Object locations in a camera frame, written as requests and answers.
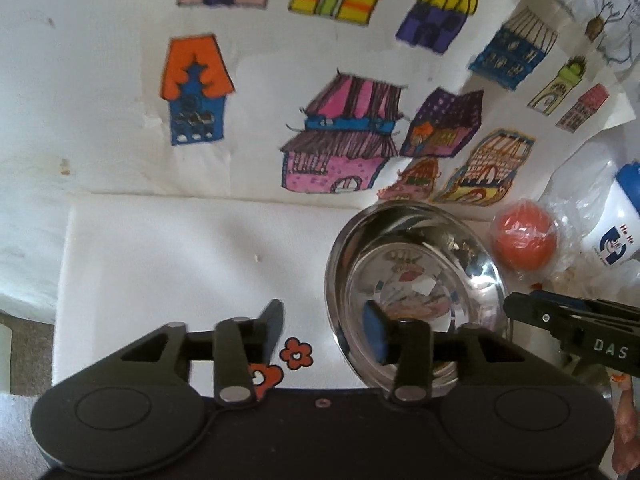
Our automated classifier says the white printed tablecloth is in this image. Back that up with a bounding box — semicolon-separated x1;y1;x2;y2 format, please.
50;192;618;403

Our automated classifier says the line drawing sheet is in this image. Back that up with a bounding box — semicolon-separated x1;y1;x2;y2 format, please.
535;0;640;86

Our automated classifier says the person's right hand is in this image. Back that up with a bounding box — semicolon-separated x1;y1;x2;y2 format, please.
611;374;640;478

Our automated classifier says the red tomato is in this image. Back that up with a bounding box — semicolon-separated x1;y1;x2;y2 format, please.
492;200;559;269

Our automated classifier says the small house drawing sheet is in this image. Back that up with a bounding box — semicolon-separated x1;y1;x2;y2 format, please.
377;0;638;211

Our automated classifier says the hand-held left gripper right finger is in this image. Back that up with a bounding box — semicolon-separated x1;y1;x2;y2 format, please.
362;300;531;407

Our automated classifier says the clear plastic bag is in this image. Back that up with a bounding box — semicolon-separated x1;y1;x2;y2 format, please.
492;127;640;286

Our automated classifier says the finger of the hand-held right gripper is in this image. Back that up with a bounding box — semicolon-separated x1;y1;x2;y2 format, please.
502;290;601;336

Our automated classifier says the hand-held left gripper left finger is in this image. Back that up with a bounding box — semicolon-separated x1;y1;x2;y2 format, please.
117;299;287;407

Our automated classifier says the white bottle with blue lid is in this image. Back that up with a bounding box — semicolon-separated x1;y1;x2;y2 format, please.
581;160;640;272

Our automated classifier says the stainless steel bowl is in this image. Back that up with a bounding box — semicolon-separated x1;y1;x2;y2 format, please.
324;202;512;397

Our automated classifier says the large house drawing sheet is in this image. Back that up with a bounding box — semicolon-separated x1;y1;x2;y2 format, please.
0;0;538;306

